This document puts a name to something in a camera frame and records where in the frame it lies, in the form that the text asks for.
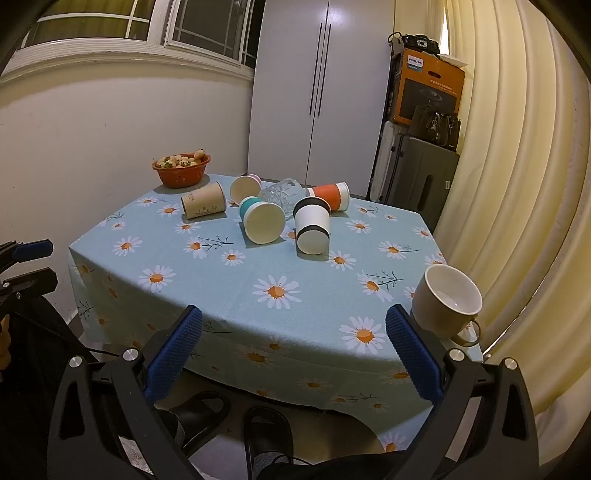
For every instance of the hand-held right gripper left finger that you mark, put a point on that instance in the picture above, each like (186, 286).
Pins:
(178, 350)

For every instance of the white framed window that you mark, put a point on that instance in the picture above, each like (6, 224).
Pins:
(138, 27)

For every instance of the clear glass cup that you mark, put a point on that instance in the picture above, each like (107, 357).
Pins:
(281, 196)

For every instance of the black slipper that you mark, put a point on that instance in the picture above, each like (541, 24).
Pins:
(268, 429)
(203, 415)

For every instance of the brown paper cup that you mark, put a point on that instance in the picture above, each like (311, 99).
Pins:
(203, 201)

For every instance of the teal banded paper cup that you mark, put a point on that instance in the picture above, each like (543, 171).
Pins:
(263, 224)

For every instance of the pile of pale strawberries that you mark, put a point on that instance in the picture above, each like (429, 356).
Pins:
(178, 161)

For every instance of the white wardrobe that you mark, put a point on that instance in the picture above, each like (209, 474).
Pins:
(295, 92)

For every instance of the orange and black cardboard box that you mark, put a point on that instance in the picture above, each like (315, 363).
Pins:
(429, 87)

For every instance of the blue daisy print tablecloth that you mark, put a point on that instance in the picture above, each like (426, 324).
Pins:
(277, 258)

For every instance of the white ceramic mug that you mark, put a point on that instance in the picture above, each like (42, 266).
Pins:
(445, 300)

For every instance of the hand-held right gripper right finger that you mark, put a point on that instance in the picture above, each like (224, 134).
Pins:
(413, 355)

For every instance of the white suitcase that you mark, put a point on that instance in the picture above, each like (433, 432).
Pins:
(385, 157)

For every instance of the black camera bag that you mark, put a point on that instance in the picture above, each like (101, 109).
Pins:
(418, 42)

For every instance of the pink rimmed paper cup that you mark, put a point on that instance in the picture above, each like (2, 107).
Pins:
(244, 188)

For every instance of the black banded paper cup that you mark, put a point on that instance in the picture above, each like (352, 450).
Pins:
(313, 230)

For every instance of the grey hard suitcase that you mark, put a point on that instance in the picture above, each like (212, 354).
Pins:
(420, 180)

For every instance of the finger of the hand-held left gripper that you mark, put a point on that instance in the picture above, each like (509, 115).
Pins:
(30, 281)
(32, 250)

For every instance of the dark handbag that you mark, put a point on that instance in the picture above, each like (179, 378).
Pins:
(434, 127)

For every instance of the orange banded paper cup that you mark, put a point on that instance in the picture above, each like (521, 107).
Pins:
(330, 194)

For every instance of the red plastic colander bowl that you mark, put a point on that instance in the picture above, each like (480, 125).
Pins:
(182, 177)

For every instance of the cream curtain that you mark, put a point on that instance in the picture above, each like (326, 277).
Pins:
(521, 184)

